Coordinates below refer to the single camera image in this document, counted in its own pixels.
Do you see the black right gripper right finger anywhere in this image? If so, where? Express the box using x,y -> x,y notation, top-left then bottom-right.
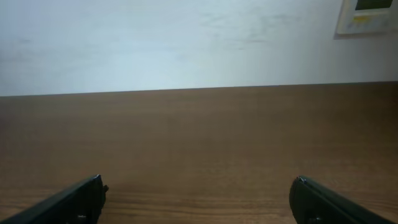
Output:
289,175 -> 394,224

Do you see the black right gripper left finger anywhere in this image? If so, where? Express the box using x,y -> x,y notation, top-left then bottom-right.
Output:
1,174 -> 109,224

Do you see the white wall control panel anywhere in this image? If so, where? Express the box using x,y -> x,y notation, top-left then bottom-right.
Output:
335,0 -> 397,36

